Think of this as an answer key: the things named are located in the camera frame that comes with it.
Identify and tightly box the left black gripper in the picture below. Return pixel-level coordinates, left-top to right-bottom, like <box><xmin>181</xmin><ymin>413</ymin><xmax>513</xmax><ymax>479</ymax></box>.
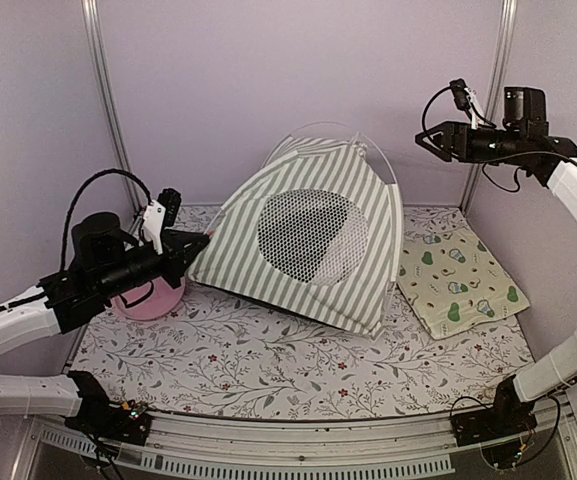
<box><xmin>97</xmin><ymin>229</ymin><xmax>208</xmax><ymax>300</ymax></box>

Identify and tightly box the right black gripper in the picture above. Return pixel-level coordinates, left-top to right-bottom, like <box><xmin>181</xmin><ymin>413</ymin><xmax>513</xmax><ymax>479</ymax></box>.
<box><xmin>416</xmin><ymin>120</ymin><xmax>525</xmax><ymax>165</ymax></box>

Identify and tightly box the striped fabric pet tent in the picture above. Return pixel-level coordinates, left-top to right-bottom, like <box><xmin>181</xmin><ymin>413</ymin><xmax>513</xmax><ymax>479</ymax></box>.
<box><xmin>186</xmin><ymin>133</ymin><xmax>404</xmax><ymax>341</ymax></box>

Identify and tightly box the avocado print cushion mat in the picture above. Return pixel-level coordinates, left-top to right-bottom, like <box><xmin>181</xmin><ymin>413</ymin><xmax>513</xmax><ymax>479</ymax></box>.
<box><xmin>398</xmin><ymin>227</ymin><xmax>530</xmax><ymax>340</ymax></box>

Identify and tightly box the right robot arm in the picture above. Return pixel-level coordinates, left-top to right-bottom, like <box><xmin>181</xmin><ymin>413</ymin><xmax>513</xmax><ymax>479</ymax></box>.
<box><xmin>415</xmin><ymin>79</ymin><xmax>577</xmax><ymax>436</ymax></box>

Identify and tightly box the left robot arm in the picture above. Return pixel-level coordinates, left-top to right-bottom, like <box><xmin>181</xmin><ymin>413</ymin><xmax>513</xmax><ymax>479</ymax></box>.
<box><xmin>0</xmin><ymin>208</ymin><xmax>210</xmax><ymax>434</ymax></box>

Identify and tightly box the pink round plate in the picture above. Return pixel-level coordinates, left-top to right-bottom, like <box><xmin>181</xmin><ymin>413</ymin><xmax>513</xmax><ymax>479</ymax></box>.
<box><xmin>111</xmin><ymin>278</ymin><xmax>186</xmax><ymax>322</ymax></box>

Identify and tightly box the floral table cloth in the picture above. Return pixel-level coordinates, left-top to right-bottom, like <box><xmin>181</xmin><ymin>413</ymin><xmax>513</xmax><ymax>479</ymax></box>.
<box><xmin>65</xmin><ymin>202</ymin><xmax>542</xmax><ymax>421</ymax></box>

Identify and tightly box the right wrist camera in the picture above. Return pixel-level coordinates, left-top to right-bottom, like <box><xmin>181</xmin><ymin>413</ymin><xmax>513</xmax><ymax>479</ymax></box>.
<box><xmin>449</xmin><ymin>78</ymin><xmax>497</xmax><ymax>130</ymax></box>

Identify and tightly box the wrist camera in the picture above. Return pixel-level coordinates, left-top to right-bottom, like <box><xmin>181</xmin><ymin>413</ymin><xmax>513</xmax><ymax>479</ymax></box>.
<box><xmin>140</xmin><ymin>188</ymin><xmax>182</xmax><ymax>255</ymax></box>
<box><xmin>449</xmin><ymin>78</ymin><xmax>497</xmax><ymax>130</ymax></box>

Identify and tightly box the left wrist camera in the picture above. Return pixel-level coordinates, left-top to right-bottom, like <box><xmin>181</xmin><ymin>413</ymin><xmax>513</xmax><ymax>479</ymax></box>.
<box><xmin>140</xmin><ymin>188</ymin><xmax>182</xmax><ymax>255</ymax></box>

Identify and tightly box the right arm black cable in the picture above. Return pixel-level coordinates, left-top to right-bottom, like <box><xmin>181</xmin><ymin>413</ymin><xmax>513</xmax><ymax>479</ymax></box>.
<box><xmin>420</xmin><ymin>84</ymin><xmax>577</xmax><ymax>196</ymax></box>

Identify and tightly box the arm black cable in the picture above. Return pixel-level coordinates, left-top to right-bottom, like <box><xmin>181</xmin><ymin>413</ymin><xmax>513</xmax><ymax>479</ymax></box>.
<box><xmin>57</xmin><ymin>168</ymin><xmax>152</xmax><ymax>271</ymax></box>
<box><xmin>420</xmin><ymin>84</ymin><xmax>577</xmax><ymax>196</ymax></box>

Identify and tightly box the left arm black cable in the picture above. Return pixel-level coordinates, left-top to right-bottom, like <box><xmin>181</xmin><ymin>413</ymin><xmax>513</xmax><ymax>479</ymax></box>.
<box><xmin>57</xmin><ymin>168</ymin><xmax>152</xmax><ymax>271</ymax></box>

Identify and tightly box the right aluminium frame post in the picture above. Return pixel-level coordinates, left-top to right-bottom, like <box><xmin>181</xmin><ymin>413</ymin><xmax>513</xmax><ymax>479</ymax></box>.
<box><xmin>459</xmin><ymin>0</ymin><xmax>518</xmax><ymax>216</ymax></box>

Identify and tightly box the aluminium frame post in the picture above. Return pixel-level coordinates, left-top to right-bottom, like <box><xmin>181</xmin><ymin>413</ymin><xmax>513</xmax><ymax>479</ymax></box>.
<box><xmin>459</xmin><ymin>0</ymin><xmax>518</xmax><ymax>216</ymax></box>
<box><xmin>80</xmin><ymin>0</ymin><xmax>143</xmax><ymax>214</ymax></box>

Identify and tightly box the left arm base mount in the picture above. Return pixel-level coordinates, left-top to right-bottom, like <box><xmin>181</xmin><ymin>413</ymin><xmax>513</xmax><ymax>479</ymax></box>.
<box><xmin>64</xmin><ymin>372</ymin><xmax>153</xmax><ymax>446</ymax></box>

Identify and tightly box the left aluminium frame post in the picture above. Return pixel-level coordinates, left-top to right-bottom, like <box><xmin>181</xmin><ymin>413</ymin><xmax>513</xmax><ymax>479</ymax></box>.
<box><xmin>80</xmin><ymin>0</ymin><xmax>143</xmax><ymax>214</ymax></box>

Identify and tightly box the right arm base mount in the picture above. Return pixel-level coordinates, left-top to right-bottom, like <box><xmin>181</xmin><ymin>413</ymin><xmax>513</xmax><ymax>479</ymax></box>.
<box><xmin>449</xmin><ymin>376</ymin><xmax>537</xmax><ymax>470</ymax></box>

